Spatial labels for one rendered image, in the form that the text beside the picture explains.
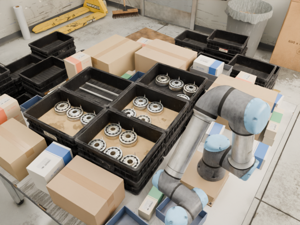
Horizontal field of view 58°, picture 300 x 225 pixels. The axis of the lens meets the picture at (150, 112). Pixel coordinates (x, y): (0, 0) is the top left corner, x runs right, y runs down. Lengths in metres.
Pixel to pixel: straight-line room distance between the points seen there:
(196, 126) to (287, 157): 1.90
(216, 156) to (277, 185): 1.31
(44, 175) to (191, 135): 0.77
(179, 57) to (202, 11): 2.50
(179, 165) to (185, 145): 0.08
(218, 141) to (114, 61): 1.10
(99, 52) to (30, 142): 0.96
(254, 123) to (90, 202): 0.80
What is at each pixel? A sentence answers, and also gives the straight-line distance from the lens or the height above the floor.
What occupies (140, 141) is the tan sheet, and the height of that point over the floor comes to 0.83.
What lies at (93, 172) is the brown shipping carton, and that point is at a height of 0.86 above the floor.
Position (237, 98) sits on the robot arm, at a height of 1.41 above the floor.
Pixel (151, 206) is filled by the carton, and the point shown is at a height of 0.76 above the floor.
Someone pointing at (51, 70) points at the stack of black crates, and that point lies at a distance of 2.92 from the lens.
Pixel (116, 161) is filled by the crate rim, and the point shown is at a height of 0.93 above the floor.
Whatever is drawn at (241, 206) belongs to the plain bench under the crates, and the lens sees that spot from 1.55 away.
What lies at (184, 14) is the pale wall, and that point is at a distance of 4.74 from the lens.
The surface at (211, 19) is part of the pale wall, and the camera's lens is 4.57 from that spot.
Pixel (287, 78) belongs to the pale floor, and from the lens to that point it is 3.90.
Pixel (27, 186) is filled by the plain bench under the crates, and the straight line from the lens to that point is 1.68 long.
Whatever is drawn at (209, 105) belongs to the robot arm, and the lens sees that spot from 1.01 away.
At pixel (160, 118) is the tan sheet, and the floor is 0.83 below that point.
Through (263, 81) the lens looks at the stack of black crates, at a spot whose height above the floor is 0.57.
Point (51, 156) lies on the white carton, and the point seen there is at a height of 0.88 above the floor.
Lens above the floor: 1.99
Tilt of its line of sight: 42 degrees down
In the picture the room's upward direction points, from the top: straight up
